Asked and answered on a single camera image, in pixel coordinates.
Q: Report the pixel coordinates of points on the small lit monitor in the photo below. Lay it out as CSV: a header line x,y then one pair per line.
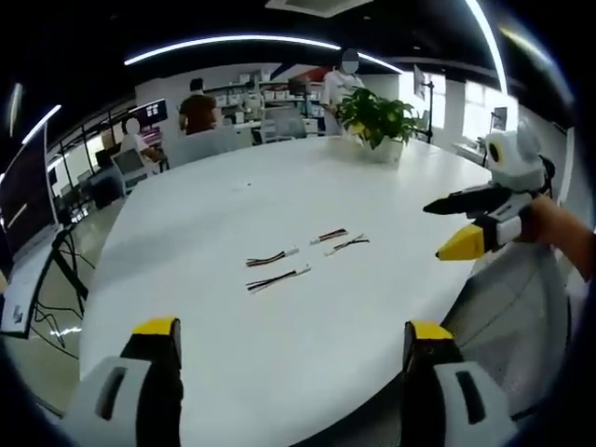
x,y
153,111

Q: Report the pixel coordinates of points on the grey laptop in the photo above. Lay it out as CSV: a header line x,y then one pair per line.
x,y
129,167

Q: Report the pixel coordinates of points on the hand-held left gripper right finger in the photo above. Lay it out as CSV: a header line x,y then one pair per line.
x,y
461,400

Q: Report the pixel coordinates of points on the grey office chair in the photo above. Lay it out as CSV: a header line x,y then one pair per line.
x,y
283,123
205,145

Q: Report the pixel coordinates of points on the large dark display screen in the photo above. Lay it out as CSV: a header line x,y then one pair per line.
x,y
25,195

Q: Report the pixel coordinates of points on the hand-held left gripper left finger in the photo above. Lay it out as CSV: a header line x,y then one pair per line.
x,y
116,396

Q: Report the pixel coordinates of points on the green potted plant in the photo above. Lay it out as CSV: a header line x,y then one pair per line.
x,y
377,121

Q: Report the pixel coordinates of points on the black display stand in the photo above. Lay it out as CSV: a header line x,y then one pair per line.
x,y
70,274

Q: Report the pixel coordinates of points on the black tripod stand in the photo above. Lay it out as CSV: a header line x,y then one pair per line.
x,y
430,107

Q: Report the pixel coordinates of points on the white box device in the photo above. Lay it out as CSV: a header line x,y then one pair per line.
x,y
21,298

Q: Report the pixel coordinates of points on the white storage shelf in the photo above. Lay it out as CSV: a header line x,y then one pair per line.
x,y
279,95

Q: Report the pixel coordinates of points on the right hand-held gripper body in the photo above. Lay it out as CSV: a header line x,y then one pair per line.
x,y
514,160

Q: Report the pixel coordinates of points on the white mesh office chair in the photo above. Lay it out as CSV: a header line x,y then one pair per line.
x,y
512,302

